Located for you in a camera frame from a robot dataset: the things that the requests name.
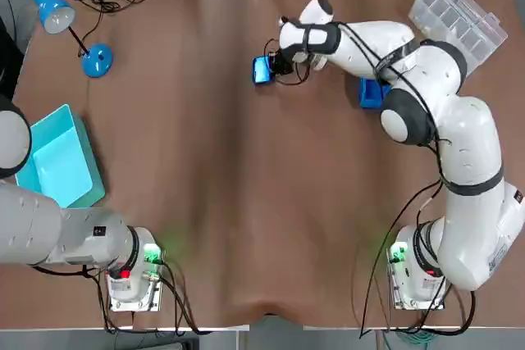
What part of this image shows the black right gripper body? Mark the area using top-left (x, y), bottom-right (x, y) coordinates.
top-left (273, 48), bottom-right (309, 75)

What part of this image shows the small blue parts tray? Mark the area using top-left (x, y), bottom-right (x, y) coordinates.
top-left (252, 56), bottom-right (278, 87)

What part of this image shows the blue storage bin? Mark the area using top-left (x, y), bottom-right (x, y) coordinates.
top-left (359, 77), bottom-right (391, 110)

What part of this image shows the clear plastic organizer box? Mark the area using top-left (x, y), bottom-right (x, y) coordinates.
top-left (409, 0), bottom-right (509, 77)

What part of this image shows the teal plastic box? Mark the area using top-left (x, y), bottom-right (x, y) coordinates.
top-left (15, 103), bottom-right (107, 209)

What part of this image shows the blue desk lamp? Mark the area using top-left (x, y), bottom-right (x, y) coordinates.
top-left (26, 0), bottom-right (115, 79)

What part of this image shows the black lamp cable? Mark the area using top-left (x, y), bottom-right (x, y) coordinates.
top-left (76, 0), bottom-right (107, 58)

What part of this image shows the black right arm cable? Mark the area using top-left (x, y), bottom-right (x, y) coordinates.
top-left (340, 21), bottom-right (450, 341)

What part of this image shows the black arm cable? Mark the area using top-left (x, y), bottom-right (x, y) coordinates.
top-left (340, 21), bottom-right (450, 341)
top-left (32, 259), bottom-right (202, 334)

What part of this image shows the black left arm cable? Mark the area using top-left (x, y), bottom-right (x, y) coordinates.
top-left (32, 259), bottom-right (202, 334)

